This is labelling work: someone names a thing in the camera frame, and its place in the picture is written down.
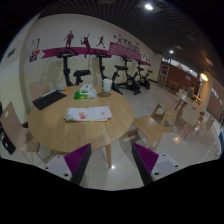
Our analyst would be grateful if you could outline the square wooden table right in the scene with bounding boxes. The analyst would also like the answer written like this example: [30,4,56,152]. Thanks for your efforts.
[174,90,196,113]

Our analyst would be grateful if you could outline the small wooden chair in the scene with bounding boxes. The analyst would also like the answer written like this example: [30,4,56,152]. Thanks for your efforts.
[151,103,177,128]

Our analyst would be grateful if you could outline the white tissue pack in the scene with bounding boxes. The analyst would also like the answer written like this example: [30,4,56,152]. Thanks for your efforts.
[80,84,92,91]

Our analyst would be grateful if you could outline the round wooden table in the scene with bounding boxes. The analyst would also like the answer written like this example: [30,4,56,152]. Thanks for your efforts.
[28,86,134,167]

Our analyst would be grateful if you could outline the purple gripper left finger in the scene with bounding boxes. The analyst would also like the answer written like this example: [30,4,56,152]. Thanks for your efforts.
[43,143,93,186]

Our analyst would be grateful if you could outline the white plastic cup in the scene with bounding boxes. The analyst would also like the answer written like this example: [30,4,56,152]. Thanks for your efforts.
[103,79,112,92]

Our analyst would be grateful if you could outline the black exercise bike left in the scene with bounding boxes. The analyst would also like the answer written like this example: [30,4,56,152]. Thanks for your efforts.
[55,47,92,88]

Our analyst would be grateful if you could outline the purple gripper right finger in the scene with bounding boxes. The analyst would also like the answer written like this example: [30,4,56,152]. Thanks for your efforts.
[131,142,181,186]

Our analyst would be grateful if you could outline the white patterned folded towel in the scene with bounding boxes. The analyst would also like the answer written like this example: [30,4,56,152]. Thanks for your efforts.
[64,106,112,122]

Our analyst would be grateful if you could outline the black exercise bike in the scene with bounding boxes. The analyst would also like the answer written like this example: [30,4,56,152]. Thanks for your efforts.
[93,49,124,96]
[137,60,152,89]
[55,47,92,88]
[116,55,140,95]

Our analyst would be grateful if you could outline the black exercise bike far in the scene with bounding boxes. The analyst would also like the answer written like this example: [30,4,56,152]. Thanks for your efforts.
[137,60,152,89]

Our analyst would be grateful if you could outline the green wet wipes pack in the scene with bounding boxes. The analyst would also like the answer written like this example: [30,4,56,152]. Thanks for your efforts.
[74,89,97,99]

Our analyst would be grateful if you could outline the wooden chair left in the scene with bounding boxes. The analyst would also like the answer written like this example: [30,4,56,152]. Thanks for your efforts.
[0,101,54,165]

